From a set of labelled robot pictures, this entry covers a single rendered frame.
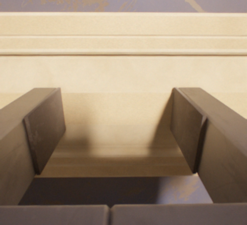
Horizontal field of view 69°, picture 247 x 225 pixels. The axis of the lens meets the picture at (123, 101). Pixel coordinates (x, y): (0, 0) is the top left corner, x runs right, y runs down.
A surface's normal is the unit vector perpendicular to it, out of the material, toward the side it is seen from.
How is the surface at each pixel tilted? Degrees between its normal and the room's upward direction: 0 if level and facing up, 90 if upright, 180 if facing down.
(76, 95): 0
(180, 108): 90
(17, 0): 0
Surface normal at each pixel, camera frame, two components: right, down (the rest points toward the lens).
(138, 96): 0.01, 0.36
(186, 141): -1.00, 0.00
